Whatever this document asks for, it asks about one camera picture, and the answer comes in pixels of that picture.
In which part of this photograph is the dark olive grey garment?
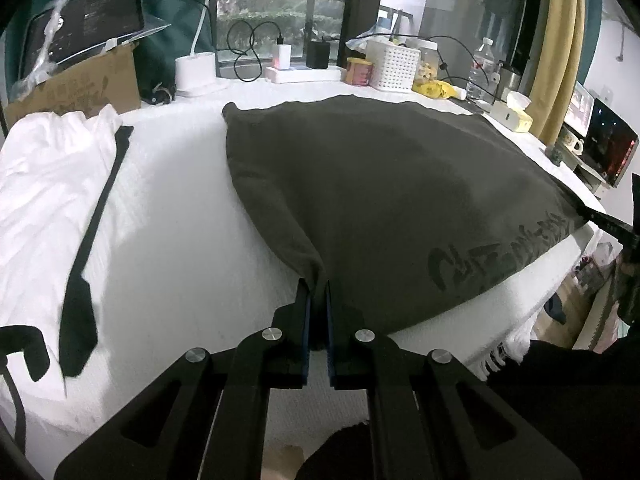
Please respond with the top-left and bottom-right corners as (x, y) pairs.
(222, 96), (585, 334)

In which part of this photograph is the yellow snack bag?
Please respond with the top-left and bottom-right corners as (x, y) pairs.
(412, 79), (466, 101)

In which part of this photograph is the small dark green object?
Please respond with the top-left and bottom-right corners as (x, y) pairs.
(544, 145), (563, 166)

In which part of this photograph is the white power strip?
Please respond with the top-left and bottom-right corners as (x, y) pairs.
(264, 66), (346, 84)

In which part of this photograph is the clear snack jar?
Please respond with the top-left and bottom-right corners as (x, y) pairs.
(414, 39), (439, 84)

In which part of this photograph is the red yellow snack can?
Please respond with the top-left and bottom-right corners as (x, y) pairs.
(345, 58), (373, 87)

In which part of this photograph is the yellow tissue box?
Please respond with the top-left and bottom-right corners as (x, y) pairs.
(489, 90), (533, 133)

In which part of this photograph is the white perforated basket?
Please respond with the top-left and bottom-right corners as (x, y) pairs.
(366, 40), (420, 92)

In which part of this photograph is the clear water bottle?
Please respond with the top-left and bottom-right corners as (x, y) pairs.
(466, 37), (496, 101)

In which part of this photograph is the white desk lamp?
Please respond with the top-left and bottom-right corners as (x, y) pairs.
(175, 0), (226, 99)

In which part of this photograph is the white mug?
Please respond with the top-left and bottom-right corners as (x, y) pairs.
(559, 131), (584, 156)

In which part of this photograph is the cardboard box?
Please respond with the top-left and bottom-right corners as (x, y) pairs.
(4, 44), (141, 127)

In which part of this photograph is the monitor with dark screen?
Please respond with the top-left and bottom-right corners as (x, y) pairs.
(580, 99), (639, 186)

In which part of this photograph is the yellow curtain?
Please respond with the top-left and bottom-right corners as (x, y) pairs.
(528, 0), (586, 146)

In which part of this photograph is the tablet with dark screen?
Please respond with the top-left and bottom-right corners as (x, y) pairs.
(49, 0), (145, 62)

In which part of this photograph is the white garment with black strap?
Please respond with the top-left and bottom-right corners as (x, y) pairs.
(1, 105), (122, 382)

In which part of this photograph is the white charger with black cable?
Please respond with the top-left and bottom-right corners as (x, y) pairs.
(226, 19), (293, 84)

